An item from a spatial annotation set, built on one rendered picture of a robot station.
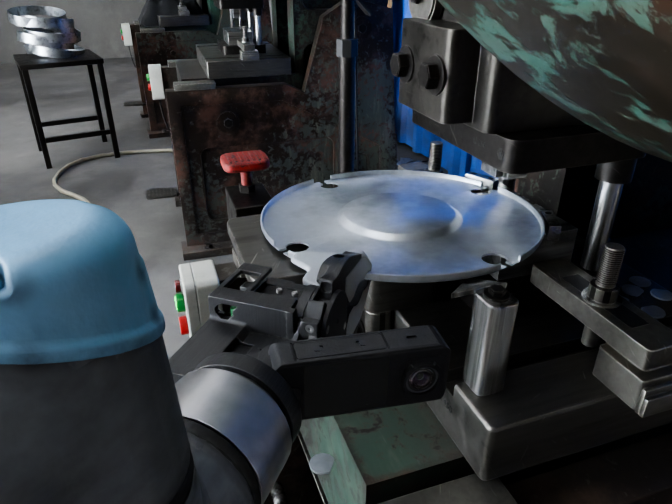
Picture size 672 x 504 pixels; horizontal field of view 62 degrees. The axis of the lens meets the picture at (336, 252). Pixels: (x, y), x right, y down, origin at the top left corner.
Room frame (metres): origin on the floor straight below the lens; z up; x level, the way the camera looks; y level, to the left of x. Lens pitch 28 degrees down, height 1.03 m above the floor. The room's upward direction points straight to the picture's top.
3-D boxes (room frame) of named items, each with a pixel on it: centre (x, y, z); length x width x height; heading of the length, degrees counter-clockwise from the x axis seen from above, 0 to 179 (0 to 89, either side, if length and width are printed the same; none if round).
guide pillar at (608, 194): (0.52, -0.27, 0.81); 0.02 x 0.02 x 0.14
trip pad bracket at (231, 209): (0.80, 0.13, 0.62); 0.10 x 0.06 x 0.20; 19
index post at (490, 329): (0.37, -0.13, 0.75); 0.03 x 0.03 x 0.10; 19
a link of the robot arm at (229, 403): (0.22, 0.06, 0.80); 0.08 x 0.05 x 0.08; 71
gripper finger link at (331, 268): (0.34, 0.00, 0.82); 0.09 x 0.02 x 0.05; 161
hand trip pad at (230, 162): (0.81, 0.14, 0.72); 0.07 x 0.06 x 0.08; 109
